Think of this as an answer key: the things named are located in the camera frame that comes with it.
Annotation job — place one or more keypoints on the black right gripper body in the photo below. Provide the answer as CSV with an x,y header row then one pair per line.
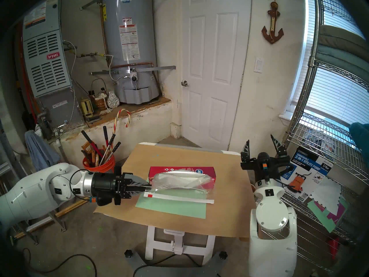
x,y
265,175

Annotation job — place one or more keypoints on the grey green folded cushion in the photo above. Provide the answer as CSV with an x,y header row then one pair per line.
x,y
340,57

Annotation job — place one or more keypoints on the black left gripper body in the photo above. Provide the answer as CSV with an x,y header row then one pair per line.
x,y
105,184

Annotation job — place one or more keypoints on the white window blinds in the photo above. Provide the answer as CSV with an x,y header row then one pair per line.
x,y
334,97

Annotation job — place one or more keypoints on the white folding table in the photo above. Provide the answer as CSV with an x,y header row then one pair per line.
x,y
178,244

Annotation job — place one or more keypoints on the white scalloped paper sheet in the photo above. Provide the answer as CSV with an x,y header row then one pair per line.
x,y
327,192

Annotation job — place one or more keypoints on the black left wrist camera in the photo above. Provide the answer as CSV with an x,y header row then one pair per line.
x,y
102,201

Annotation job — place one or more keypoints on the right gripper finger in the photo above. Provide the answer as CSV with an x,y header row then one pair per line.
x,y
281,150
245,153

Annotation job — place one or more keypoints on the blue cloth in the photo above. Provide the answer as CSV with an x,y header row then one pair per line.
x,y
37,152

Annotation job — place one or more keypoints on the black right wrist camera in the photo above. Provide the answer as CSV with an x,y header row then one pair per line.
x,y
263,158

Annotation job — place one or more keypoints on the grey Bryant furnace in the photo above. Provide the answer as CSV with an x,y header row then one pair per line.
x,y
46,71

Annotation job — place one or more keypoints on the orange plastic bucket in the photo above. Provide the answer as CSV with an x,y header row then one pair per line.
x,y
101,167

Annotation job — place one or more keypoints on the clear ziplock bag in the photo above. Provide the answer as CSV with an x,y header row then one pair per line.
x,y
184,181

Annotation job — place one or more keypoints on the yellow metal can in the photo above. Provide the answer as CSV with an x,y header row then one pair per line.
x,y
86,106

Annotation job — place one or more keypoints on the black grip metal rod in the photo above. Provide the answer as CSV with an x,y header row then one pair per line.
x,y
111,138
117,146

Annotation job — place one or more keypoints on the long red carton box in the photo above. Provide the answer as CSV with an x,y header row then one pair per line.
x,y
173,168

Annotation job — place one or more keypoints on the brown anchor wall decoration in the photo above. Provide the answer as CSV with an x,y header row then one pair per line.
x,y
272,38

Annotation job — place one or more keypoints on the teal cloth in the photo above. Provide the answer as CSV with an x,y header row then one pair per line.
x,y
359,136

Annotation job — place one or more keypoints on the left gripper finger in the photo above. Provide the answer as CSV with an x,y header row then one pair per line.
x,y
134,180
132,192

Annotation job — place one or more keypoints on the white panel door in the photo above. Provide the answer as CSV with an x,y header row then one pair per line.
x,y
213,77

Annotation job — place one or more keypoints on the yellow gas pipe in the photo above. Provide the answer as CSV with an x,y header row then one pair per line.
x,y
89,54

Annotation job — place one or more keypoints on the utility pump carton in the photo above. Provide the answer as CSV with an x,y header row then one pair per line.
x,y
311,164

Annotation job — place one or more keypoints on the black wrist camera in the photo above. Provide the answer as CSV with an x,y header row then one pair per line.
x,y
263,158
102,201

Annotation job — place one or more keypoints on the aluminium ladder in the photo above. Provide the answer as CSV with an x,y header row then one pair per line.
x,y
5,167

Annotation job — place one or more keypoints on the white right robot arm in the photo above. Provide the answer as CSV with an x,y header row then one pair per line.
x,y
272,213

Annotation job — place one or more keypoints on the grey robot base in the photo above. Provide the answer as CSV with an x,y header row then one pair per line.
x,y
207,269

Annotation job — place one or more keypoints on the long wooden stick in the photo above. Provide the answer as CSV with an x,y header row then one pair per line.
x,y
72,207

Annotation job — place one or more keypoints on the wooden platform board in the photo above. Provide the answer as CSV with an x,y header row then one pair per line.
x,y
135,107

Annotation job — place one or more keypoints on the foil wrapped lump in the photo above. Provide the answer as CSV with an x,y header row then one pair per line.
x,y
113,99

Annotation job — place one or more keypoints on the green and pink papers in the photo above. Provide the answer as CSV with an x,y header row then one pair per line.
x,y
327,217

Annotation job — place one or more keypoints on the striped candy cane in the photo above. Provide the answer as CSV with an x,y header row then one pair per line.
x,y
116,120

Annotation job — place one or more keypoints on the red plastic object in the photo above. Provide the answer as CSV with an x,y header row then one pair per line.
x,y
334,247

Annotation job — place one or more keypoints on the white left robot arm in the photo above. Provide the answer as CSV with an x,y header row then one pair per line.
x,y
31,192

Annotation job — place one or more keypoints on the grey water heater tank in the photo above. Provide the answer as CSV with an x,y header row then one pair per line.
x,y
141,34

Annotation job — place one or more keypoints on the light green paper mat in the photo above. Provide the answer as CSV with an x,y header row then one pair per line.
x,y
173,210

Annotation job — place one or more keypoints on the white light switch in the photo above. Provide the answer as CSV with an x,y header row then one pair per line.
x,y
259,65

